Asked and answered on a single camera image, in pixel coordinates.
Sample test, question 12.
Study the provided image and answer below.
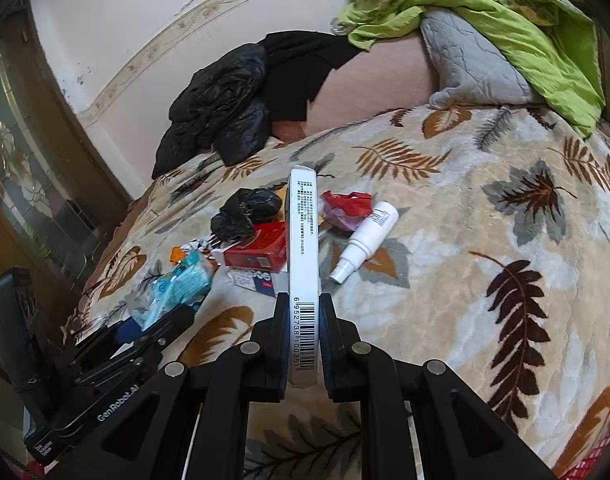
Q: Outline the black cloth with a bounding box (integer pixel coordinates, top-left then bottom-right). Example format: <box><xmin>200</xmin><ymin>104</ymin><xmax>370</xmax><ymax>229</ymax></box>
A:
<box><xmin>261</xmin><ymin>31</ymin><xmax>370</xmax><ymax>136</ymax></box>

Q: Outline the white barcode carton box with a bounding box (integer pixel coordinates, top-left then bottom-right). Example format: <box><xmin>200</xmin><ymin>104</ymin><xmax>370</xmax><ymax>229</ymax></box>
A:
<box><xmin>287</xmin><ymin>166</ymin><xmax>322</xmax><ymax>390</ymax></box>

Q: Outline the blue white medicine box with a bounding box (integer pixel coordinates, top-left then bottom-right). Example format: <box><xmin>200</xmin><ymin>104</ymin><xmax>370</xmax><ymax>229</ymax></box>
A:
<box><xmin>228</xmin><ymin>266</ymin><xmax>288</xmax><ymax>295</ymax></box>

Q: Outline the black puffer jacket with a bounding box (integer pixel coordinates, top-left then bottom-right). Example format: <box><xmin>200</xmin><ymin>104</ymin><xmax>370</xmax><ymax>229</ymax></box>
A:
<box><xmin>152</xmin><ymin>42</ymin><xmax>274</xmax><ymax>179</ymax></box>

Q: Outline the white spray bottle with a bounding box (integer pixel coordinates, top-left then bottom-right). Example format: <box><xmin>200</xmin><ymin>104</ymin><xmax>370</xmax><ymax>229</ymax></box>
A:
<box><xmin>329</xmin><ymin>201</ymin><xmax>400</xmax><ymax>284</ymax></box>

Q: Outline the orange silver snack wrapper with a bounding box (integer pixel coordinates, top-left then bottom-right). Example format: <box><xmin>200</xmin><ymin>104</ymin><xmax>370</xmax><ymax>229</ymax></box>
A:
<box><xmin>171</xmin><ymin>240</ymin><xmax>220</xmax><ymax>267</ymax></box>

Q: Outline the pink fabric sofa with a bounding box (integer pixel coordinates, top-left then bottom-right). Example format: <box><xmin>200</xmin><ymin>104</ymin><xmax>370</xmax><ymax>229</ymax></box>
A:
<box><xmin>272</xmin><ymin>20</ymin><xmax>610</xmax><ymax>143</ymax></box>

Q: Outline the green quilt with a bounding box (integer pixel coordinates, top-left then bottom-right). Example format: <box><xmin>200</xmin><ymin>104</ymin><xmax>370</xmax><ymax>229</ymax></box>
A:
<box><xmin>337</xmin><ymin>0</ymin><xmax>606</xmax><ymax>139</ymax></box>

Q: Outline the red plastic wrapper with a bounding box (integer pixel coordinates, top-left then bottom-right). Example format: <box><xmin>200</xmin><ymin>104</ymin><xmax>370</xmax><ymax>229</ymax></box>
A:
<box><xmin>320</xmin><ymin>191</ymin><xmax>374</xmax><ymax>231</ymax></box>

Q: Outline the blue tissue packet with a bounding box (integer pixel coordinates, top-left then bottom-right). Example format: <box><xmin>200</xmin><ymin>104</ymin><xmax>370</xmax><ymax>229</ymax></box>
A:
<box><xmin>135</xmin><ymin>251</ymin><xmax>216</xmax><ymax>332</ymax></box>

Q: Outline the black plastic bag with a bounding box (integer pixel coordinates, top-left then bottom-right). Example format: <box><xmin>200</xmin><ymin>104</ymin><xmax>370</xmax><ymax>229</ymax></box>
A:
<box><xmin>211</xmin><ymin>188</ymin><xmax>284</xmax><ymax>242</ymax></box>

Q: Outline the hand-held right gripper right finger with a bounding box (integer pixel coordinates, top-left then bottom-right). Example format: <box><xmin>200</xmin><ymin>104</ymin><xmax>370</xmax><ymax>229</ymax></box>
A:
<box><xmin>319</xmin><ymin>292</ymin><xmax>556</xmax><ymax>480</ymax></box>

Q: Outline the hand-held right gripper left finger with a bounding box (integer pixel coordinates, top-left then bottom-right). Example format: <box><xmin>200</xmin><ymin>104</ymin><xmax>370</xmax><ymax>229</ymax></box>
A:
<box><xmin>47</xmin><ymin>292</ymin><xmax>290</xmax><ymax>480</ymax></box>

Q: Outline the red cigarette box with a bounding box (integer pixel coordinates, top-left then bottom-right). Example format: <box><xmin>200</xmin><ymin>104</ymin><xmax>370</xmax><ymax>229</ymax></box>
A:
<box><xmin>224</xmin><ymin>222</ymin><xmax>290</xmax><ymax>272</ymax></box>

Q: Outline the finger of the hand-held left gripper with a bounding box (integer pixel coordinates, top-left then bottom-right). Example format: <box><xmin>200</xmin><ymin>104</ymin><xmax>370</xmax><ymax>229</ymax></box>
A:
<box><xmin>77</xmin><ymin>304</ymin><xmax>196</xmax><ymax>388</ymax></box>
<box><xmin>65</xmin><ymin>319</ymin><xmax>143</xmax><ymax>362</ymax></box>

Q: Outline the wooden door with glass panel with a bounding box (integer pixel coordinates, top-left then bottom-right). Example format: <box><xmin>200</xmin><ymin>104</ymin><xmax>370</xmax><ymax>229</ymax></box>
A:
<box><xmin>0</xmin><ymin>0</ymin><xmax>136</xmax><ymax>321</ymax></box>

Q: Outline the grey quilted pillow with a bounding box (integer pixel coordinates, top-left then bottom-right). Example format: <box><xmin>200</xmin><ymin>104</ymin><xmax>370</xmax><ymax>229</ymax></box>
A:
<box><xmin>420</xmin><ymin>7</ymin><xmax>536</xmax><ymax>110</ymax></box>

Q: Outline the leaf-printed blanket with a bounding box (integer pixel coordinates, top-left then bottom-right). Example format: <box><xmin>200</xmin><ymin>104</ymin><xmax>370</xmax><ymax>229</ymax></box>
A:
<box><xmin>60</xmin><ymin>105</ymin><xmax>610</xmax><ymax>480</ymax></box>

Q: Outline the red mesh basket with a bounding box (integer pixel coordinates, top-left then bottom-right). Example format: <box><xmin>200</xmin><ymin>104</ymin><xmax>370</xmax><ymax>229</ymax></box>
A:
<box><xmin>555</xmin><ymin>442</ymin><xmax>610</xmax><ymax>480</ymax></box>

